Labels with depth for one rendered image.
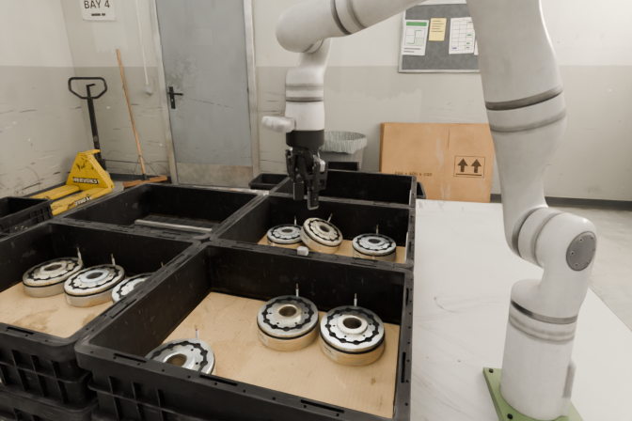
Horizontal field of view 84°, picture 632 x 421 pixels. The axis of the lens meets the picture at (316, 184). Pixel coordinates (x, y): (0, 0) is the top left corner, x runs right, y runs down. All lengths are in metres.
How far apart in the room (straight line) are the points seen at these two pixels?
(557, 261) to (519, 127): 0.20
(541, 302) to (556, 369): 0.12
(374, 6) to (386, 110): 3.08
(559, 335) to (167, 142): 4.07
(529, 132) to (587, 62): 3.50
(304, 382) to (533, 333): 0.35
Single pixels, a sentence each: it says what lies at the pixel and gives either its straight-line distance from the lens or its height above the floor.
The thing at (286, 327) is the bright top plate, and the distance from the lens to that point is 0.61.
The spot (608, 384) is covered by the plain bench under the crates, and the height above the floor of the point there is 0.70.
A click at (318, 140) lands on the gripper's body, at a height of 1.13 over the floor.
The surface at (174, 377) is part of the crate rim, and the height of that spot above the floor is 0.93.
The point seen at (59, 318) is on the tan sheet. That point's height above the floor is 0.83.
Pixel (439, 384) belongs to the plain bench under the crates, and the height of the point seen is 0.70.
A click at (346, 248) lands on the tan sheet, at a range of 0.89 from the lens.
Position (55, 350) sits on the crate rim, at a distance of 0.57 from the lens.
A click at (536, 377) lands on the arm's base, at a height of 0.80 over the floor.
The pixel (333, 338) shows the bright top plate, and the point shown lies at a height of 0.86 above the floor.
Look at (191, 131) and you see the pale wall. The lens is 4.18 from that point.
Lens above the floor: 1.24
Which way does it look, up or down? 17 degrees down
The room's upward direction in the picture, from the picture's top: straight up
